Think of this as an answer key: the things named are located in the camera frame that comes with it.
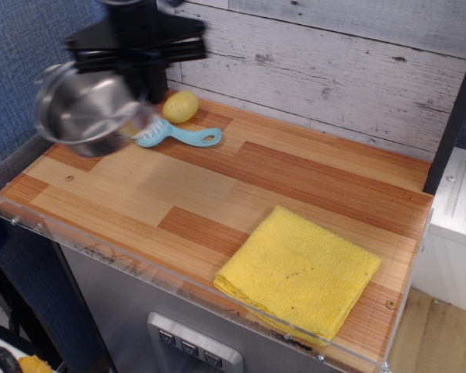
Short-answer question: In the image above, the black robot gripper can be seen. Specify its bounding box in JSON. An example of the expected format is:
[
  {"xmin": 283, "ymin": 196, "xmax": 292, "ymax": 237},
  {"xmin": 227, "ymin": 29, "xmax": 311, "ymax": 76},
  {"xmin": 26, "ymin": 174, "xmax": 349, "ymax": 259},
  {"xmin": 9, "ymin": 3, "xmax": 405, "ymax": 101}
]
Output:
[{"xmin": 64, "ymin": 1, "xmax": 207, "ymax": 104}]

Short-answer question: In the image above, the folded yellow cloth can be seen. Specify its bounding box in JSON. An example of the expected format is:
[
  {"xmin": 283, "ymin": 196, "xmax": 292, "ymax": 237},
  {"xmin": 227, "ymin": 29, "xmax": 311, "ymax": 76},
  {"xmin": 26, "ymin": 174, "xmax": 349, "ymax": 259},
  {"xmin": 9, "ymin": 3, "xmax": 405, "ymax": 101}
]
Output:
[{"xmin": 214, "ymin": 206, "xmax": 381, "ymax": 347}]

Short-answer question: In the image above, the white ribbed appliance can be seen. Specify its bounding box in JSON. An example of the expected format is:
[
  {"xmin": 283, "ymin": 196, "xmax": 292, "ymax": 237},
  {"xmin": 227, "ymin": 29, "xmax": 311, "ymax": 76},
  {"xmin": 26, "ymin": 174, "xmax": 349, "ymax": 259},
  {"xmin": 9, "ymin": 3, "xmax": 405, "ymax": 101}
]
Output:
[{"xmin": 412, "ymin": 148, "xmax": 466, "ymax": 310}]

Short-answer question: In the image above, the right dark vertical post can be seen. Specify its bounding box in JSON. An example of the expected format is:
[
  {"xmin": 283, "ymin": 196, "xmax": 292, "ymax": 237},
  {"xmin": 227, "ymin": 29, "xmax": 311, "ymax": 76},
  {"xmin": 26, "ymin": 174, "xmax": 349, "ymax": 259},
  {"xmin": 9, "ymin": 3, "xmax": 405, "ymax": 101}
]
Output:
[{"xmin": 423, "ymin": 72, "xmax": 466, "ymax": 195}]

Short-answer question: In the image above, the stainless steel cabinet front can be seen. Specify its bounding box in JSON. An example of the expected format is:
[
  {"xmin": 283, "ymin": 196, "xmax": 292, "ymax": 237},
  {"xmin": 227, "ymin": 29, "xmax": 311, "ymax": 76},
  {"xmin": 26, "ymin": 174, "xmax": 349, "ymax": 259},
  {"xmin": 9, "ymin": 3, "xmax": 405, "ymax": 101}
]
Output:
[{"xmin": 61, "ymin": 246, "xmax": 335, "ymax": 372}]

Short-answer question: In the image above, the small stainless steel pan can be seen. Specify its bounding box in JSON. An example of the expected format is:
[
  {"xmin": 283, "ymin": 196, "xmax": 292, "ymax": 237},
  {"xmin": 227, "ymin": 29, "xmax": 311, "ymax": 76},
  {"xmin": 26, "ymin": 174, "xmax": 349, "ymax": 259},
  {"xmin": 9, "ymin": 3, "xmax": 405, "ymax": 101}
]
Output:
[{"xmin": 34, "ymin": 62, "xmax": 155, "ymax": 158}]

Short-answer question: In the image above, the clear acrylic edge guard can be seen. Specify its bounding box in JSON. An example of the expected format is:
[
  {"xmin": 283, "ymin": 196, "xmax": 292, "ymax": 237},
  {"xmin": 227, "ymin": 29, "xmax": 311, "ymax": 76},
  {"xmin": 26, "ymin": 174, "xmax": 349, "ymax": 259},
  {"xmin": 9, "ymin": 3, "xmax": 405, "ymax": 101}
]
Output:
[{"xmin": 0, "ymin": 168, "xmax": 433, "ymax": 372}]

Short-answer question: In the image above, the light blue scrub brush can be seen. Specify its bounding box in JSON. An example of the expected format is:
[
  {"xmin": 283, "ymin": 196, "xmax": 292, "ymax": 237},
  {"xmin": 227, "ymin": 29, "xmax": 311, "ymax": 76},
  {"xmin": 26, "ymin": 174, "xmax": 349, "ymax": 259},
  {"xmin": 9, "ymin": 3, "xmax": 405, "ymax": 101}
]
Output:
[{"xmin": 134, "ymin": 114, "xmax": 222, "ymax": 148}]

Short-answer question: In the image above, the yellow black object bottom left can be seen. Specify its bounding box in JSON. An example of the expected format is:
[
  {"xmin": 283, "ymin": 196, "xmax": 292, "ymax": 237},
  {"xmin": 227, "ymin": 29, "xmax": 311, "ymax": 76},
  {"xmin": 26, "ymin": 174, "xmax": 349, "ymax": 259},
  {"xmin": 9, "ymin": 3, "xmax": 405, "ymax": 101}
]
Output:
[{"xmin": 0, "ymin": 347, "xmax": 54, "ymax": 373}]

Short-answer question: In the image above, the yellow plastic potato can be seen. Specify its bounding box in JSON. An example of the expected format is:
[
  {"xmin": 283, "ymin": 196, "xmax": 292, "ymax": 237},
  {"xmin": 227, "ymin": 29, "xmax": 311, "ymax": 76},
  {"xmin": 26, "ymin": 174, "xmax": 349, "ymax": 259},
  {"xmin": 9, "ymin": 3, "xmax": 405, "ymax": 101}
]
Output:
[{"xmin": 162, "ymin": 91, "xmax": 199, "ymax": 124}]

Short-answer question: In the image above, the silver button control panel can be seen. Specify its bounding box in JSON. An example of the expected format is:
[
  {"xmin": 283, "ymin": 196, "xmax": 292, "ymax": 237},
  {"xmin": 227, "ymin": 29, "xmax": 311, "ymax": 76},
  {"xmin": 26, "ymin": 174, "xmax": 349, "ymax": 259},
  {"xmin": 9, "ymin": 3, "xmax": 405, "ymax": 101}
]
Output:
[{"xmin": 147, "ymin": 312, "xmax": 244, "ymax": 372}]

